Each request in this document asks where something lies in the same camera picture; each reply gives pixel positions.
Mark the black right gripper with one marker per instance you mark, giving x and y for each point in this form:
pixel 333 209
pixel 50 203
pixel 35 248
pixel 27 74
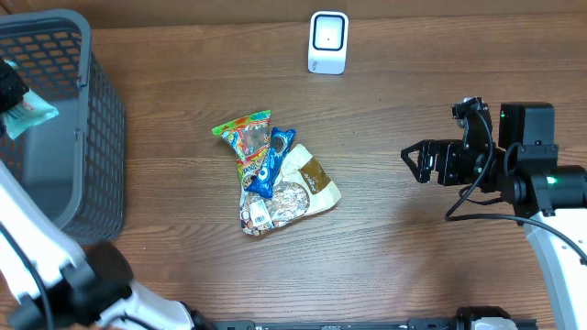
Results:
pixel 446 149

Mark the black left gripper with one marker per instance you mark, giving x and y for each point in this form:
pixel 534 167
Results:
pixel 13 84

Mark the light teal snack packet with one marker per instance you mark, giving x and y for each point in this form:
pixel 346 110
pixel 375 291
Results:
pixel 32 111

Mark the beige brown cookie bag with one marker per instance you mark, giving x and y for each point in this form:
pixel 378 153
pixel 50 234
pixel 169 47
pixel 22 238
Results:
pixel 302 188

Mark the blue Oreo cookie packet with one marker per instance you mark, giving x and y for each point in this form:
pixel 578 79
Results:
pixel 279 147

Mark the green Haribo gummy bag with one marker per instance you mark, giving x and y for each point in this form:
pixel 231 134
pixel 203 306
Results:
pixel 249 137

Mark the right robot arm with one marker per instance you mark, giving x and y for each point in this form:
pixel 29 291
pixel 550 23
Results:
pixel 521 168

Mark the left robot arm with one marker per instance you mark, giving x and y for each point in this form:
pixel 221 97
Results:
pixel 58 284

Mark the white barcode scanner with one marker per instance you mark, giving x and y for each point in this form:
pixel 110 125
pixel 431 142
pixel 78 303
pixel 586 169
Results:
pixel 328 42

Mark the grey plastic shopping basket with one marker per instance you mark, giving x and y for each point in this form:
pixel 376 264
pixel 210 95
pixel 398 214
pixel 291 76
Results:
pixel 73 165

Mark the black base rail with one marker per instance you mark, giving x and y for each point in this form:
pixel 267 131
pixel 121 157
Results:
pixel 465 318

